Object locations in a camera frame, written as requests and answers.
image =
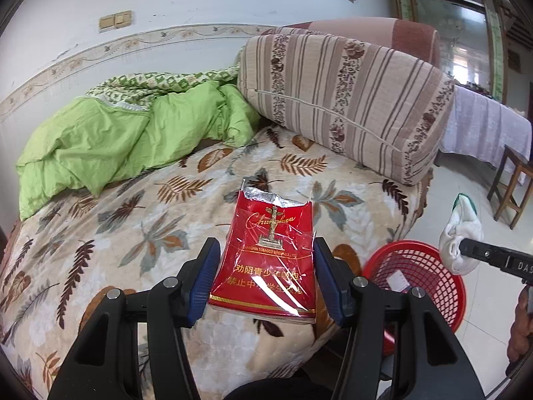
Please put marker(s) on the wooden framed glass door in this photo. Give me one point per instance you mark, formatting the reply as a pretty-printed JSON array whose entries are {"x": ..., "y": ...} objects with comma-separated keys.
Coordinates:
[{"x": 474, "y": 47}]

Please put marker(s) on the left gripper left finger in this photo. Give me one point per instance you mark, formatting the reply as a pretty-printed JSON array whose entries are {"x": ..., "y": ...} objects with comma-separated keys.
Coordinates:
[{"x": 103, "y": 362}]

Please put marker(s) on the lavender tablecloth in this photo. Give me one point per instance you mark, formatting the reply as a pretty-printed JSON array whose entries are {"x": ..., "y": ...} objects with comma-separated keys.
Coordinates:
[{"x": 481, "y": 127}]

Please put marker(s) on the red plastic basket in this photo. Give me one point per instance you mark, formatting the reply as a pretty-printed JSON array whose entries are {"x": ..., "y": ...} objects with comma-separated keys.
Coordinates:
[{"x": 422, "y": 266}]

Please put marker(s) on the wall switch plates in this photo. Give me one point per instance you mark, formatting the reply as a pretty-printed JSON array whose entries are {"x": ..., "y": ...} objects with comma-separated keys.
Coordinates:
[{"x": 115, "y": 21}]

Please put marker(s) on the green duvet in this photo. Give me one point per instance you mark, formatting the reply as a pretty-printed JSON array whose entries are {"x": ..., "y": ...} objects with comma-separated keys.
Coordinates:
[{"x": 129, "y": 124}]

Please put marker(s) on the red cigarette pack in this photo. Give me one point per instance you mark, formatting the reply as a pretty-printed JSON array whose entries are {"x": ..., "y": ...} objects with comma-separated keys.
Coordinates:
[{"x": 267, "y": 267}]

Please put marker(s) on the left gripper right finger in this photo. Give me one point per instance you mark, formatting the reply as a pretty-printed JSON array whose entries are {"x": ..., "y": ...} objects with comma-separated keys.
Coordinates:
[{"x": 429, "y": 362}]

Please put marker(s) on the striped beige bolster pillow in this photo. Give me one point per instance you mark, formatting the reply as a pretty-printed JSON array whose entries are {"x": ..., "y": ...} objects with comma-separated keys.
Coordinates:
[{"x": 368, "y": 88}]

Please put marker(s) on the wooden stool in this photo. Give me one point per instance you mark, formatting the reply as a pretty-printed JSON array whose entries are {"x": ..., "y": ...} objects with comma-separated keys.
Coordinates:
[{"x": 504, "y": 192}]

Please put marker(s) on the white blue medicine box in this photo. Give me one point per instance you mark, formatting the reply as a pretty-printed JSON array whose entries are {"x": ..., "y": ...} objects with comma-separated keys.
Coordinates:
[{"x": 397, "y": 282}]

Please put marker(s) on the person right hand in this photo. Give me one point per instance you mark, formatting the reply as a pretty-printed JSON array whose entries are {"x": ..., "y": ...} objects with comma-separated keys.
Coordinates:
[{"x": 520, "y": 329}]

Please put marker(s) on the leaf pattern fleece blanket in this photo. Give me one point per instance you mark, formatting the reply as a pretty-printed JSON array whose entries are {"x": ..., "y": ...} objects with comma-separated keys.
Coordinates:
[{"x": 61, "y": 262}]

